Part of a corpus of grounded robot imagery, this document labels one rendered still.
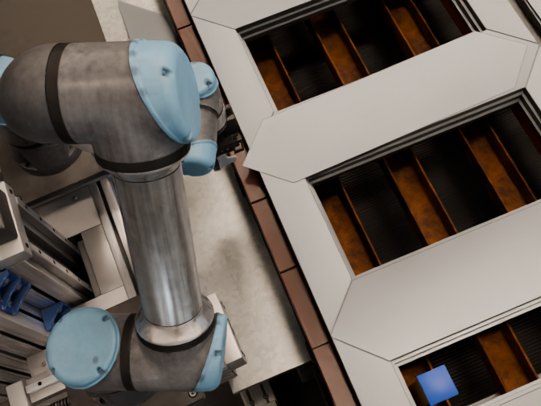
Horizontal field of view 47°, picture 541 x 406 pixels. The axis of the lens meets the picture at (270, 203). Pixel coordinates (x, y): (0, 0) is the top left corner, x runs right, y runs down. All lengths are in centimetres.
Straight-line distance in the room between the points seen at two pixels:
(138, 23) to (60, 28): 109
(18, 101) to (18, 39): 227
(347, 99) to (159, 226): 82
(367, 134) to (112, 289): 66
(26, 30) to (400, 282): 216
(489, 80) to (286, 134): 50
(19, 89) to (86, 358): 41
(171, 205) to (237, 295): 78
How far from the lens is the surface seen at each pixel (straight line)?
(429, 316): 133
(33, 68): 73
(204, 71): 112
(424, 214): 159
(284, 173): 142
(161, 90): 68
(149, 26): 188
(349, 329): 131
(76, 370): 96
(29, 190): 135
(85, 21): 294
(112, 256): 133
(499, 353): 154
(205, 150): 108
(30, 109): 73
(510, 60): 162
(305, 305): 136
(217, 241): 157
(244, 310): 152
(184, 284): 85
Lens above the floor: 215
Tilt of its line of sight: 68 degrees down
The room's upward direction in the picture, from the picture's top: 12 degrees counter-clockwise
